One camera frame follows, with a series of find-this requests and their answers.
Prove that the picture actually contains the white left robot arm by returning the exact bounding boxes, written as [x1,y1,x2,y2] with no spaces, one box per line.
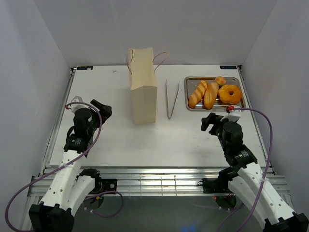
[28,97,112,232]

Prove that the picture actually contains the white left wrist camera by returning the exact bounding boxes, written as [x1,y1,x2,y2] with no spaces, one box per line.
[65,96,85,113]

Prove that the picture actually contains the beige paper bag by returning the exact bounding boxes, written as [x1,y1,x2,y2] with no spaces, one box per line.
[126,47,170,125]

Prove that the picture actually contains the stainless steel tray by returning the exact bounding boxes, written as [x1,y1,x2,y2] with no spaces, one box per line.
[184,76,246,111]

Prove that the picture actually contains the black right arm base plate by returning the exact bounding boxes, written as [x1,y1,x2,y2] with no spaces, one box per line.
[197,178,232,194]

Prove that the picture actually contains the ring shaped fake bread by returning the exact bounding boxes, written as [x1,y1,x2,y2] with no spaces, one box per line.
[218,85,242,105]

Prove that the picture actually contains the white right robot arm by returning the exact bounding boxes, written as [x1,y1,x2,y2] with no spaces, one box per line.
[201,107,309,232]

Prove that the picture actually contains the smooth long fake bread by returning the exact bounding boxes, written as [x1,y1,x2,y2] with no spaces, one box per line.
[203,82,219,110]

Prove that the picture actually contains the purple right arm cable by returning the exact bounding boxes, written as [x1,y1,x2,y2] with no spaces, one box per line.
[193,107,274,232]

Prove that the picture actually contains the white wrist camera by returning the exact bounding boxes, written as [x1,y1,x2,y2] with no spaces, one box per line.
[65,96,85,113]
[220,105,241,122]

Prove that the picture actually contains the metal serving tongs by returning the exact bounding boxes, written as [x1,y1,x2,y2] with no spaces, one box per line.
[165,79,181,119]

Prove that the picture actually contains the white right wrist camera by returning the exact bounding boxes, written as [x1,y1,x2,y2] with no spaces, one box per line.
[220,105,241,122]

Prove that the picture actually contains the aluminium table frame rail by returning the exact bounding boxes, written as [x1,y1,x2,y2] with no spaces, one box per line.
[19,65,302,232]

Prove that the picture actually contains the scored baguette fake bread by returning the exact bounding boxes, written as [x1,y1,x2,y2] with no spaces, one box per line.
[188,80,208,109]

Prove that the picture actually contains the small round fake bun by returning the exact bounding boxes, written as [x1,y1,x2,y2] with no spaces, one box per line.
[215,76,226,86]

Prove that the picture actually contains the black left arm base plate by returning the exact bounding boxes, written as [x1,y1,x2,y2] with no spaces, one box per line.
[89,177,118,194]

